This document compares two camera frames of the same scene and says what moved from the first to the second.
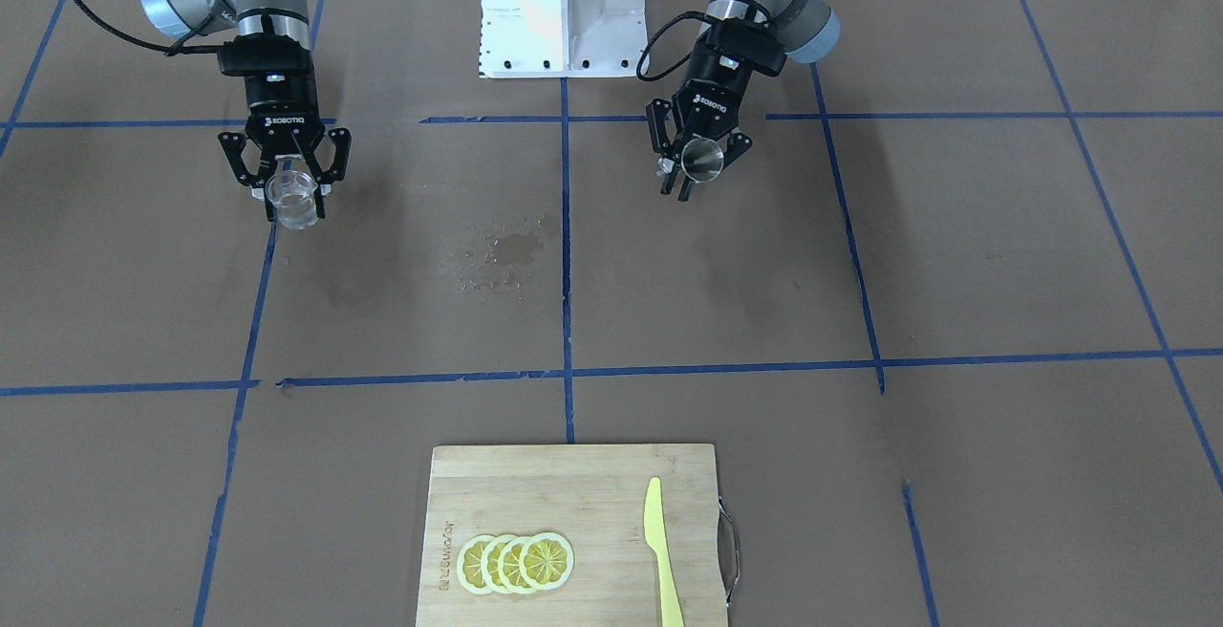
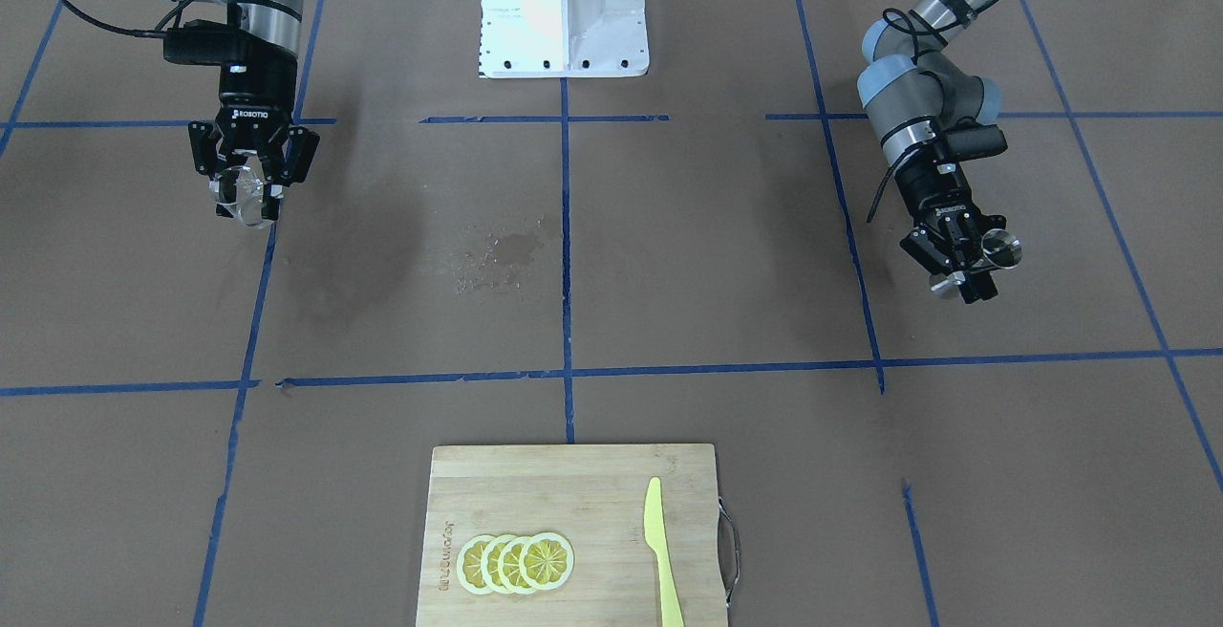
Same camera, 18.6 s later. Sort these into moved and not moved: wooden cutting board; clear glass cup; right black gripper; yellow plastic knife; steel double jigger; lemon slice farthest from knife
Moved: steel double jigger; clear glass cup; right black gripper
Not moved: lemon slice farthest from knife; yellow plastic knife; wooden cutting board
